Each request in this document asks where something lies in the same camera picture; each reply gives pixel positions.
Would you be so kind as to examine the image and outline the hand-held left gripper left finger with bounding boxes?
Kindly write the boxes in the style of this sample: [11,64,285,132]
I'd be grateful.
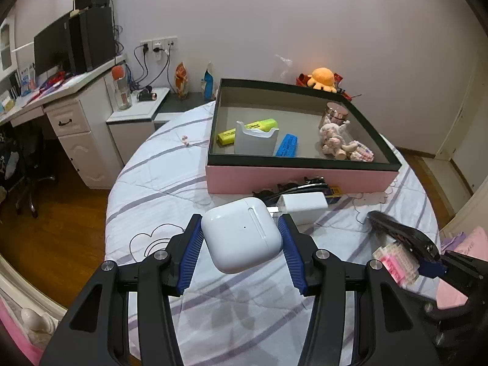
[38,213,205,366]

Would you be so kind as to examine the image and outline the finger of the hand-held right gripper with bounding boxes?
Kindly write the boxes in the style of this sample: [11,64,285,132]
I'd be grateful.
[365,210,443,264]
[415,253,449,280]

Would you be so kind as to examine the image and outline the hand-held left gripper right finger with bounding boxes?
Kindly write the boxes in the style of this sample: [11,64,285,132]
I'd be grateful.
[278,213,443,366]

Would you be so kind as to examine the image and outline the white earbud case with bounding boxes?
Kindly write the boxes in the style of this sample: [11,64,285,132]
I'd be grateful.
[201,197,283,274]

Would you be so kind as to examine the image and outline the pink box with black rim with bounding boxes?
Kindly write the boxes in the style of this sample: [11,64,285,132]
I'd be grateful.
[206,78,402,195]

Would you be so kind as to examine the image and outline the blue ribbed plastic bar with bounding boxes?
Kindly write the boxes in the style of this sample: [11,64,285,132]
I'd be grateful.
[274,133,299,158]

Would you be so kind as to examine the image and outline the pink pig doll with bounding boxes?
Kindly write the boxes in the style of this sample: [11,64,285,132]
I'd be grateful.
[318,120,357,160]

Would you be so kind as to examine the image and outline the white plastic holder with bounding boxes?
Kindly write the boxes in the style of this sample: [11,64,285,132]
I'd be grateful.
[234,120,279,157]

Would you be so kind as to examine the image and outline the yellow highlighter pen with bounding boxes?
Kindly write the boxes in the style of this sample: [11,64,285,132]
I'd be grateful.
[217,118,279,146]

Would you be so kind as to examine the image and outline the pink candle jar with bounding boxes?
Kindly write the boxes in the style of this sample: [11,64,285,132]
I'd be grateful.
[324,102,349,127]

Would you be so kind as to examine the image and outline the pink printed blanket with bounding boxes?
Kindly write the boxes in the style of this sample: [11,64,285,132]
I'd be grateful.
[438,227,488,262]

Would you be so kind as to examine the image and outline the white charger plug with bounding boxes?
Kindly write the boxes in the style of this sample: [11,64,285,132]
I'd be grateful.
[269,192,329,225]

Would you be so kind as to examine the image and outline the white door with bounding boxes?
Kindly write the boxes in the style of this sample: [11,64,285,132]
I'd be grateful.
[435,57,488,214]

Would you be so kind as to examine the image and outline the white nightstand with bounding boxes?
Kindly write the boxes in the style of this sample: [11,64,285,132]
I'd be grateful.
[106,87,170,164]

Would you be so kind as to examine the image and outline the low dark cabinet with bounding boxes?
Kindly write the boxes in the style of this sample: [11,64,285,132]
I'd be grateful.
[154,91,218,123]

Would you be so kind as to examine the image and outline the white desk with drawers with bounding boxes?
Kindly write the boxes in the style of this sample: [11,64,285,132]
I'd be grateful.
[0,55,128,189]

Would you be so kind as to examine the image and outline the orange octopus plush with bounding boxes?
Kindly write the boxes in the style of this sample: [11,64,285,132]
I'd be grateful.
[307,67,338,93]

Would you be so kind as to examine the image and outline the blue and white snack bag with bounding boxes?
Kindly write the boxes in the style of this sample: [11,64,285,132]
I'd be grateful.
[201,61,216,100]

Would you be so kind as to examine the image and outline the orange snack bag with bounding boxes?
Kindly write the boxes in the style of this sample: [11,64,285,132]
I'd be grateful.
[174,62,190,100]

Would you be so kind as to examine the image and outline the clear bottle with orange cap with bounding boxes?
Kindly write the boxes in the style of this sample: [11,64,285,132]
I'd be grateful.
[111,66,133,111]

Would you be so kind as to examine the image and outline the black office chair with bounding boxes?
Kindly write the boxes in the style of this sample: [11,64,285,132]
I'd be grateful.
[0,122,58,219]

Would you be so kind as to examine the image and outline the clear plastic bag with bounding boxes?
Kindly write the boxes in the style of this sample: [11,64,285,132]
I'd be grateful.
[274,54,296,82]

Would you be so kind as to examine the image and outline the papers and books on desk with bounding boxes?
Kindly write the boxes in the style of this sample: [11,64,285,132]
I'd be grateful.
[0,66,82,113]

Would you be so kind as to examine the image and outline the large black speaker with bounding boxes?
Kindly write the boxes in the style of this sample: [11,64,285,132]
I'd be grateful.
[69,7,117,74]

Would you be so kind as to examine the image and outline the black computer monitor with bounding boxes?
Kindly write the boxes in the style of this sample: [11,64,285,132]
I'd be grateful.
[34,15,75,81]

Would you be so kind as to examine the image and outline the white glass door cabinet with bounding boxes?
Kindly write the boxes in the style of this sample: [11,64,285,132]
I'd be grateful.
[0,19,18,71]

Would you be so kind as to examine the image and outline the black cable bundle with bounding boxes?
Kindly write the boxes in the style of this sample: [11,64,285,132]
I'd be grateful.
[252,177,330,203]

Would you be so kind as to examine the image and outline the white bed post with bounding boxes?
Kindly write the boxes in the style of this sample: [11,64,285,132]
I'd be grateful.
[21,307,58,333]

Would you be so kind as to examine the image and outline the black power cables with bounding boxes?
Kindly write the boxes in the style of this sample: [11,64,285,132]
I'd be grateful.
[113,25,170,93]

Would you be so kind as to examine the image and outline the white wall socket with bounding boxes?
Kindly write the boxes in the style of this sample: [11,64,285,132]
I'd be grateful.
[139,36,178,55]

